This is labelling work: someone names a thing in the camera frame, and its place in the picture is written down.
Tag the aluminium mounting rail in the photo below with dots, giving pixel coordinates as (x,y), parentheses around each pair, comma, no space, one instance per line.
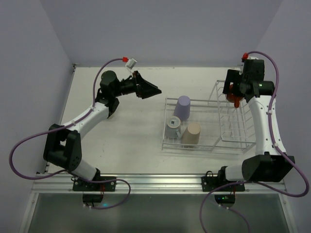
(140,184)

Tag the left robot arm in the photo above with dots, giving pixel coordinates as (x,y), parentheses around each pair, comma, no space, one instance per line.
(63,145)

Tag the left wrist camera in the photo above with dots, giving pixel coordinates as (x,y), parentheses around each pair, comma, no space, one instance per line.
(130,63)

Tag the beige plastic cup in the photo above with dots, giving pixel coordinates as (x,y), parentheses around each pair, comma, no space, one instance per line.
(191,134)

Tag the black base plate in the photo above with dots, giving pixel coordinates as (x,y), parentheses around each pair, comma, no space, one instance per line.
(107,184)
(211,181)

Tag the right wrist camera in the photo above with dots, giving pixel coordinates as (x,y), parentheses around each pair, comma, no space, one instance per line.
(252,58)

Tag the lavender plastic cup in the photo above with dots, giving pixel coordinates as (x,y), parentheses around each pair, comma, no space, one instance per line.
(182,108)

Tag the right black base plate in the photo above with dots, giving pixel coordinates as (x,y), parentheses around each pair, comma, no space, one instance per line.
(211,181)

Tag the white wire dish rack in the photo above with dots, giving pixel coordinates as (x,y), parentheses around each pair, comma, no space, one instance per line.
(224,128)

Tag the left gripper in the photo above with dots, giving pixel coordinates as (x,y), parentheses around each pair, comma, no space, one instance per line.
(138,85)

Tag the orange ceramic mug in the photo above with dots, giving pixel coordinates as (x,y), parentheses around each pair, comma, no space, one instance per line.
(232,98)

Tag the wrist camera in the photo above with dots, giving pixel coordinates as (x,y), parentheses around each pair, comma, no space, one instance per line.
(252,58)
(130,63)

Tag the grey mug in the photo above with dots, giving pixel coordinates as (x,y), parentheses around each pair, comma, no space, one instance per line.
(173,128)

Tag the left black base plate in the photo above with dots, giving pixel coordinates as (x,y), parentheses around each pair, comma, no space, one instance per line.
(107,184)

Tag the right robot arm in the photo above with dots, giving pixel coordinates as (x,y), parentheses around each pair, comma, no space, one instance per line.
(268,164)

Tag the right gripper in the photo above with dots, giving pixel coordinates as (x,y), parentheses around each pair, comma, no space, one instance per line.
(231,82)

